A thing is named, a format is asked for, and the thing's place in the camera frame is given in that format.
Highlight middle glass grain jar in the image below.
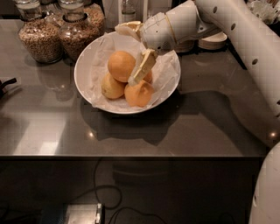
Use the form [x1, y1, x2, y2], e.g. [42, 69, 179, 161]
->
[59, 0, 100, 61]

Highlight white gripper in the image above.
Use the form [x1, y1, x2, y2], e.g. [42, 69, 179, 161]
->
[115, 1, 216, 86]

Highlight white ceramic bowl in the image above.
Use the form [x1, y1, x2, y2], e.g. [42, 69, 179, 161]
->
[73, 31, 182, 116]

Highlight white paper bowl liner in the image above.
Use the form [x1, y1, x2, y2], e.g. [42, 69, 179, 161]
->
[88, 32, 180, 114]

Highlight short stack paper bowls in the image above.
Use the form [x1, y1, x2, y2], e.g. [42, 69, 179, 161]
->
[198, 31, 228, 50]

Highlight black handle at left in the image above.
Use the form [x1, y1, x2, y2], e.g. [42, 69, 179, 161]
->
[0, 78, 17, 99]

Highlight left glass grain jar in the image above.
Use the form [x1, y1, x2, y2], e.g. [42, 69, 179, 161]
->
[13, 0, 63, 64]

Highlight glass grain jar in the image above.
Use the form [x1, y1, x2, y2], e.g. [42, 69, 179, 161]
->
[13, 0, 63, 64]
[84, 0, 105, 35]
[59, 0, 100, 61]

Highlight white sachets in container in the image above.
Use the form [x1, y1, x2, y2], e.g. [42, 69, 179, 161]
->
[247, 0, 280, 25]

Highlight front left yellowish orange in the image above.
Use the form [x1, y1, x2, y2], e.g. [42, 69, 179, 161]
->
[101, 73, 125, 99]

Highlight clear glass bottle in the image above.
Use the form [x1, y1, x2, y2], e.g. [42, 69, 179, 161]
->
[121, 0, 136, 23]

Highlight rear glass grain jar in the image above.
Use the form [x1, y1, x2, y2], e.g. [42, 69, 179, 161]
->
[84, 0, 105, 35]

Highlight tall stack paper bowls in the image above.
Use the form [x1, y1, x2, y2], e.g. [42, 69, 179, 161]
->
[175, 40, 195, 53]

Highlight white perforated robot arm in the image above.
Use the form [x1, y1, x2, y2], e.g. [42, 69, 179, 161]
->
[115, 0, 280, 224]

